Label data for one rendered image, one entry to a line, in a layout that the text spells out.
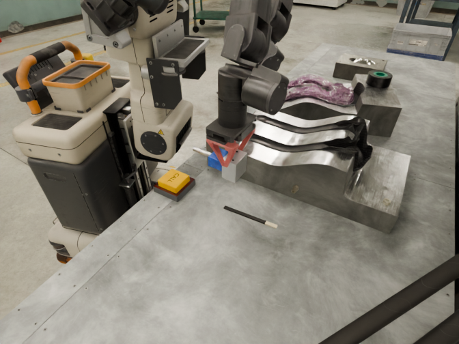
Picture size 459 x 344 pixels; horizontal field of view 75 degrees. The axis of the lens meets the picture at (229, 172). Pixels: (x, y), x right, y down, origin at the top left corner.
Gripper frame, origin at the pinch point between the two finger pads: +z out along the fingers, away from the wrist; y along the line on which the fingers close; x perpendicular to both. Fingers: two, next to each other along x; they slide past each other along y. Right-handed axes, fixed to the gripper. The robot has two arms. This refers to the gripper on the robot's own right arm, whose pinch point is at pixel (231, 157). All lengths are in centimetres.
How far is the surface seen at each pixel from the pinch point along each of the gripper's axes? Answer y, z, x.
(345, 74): 96, 12, -4
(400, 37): 373, 59, -10
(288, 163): 11.1, 4.9, -10.0
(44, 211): 3, 98, 133
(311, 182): 10.2, 7.3, -16.5
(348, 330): -18.1, 9.5, -32.9
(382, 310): -13.2, 7.7, -36.7
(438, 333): -12.3, 7.6, -44.8
